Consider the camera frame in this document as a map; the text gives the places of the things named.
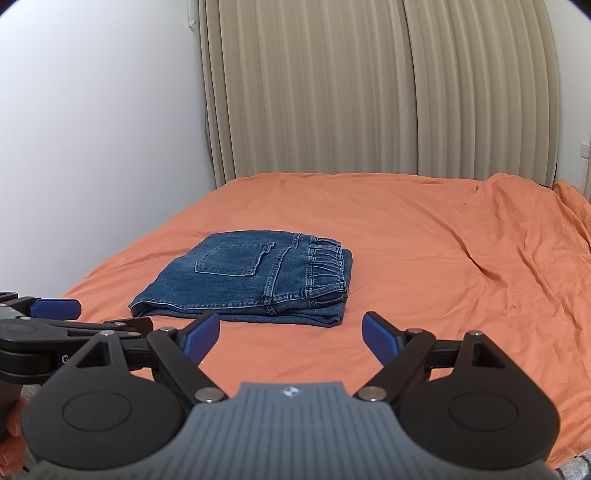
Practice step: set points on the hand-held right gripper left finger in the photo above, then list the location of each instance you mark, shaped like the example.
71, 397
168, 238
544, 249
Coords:
203, 337

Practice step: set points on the person's left hand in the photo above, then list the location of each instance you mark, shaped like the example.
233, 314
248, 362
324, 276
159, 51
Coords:
10, 454

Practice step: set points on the grey striped cloth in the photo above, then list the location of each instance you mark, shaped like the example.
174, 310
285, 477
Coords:
575, 468

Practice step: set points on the blue denim pants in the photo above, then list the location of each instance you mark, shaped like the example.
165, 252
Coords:
258, 281

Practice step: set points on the beige pleated curtain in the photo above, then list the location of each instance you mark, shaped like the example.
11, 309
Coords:
480, 87
304, 87

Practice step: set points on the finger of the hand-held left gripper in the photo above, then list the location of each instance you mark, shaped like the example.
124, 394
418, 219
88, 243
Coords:
57, 308
124, 326

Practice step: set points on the orange bed sheet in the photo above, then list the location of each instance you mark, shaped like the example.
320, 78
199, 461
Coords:
438, 258

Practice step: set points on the white wall socket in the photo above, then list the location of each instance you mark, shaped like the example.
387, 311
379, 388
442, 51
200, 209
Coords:
585, 151

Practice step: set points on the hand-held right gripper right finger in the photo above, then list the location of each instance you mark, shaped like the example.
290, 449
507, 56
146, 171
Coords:
378, 339

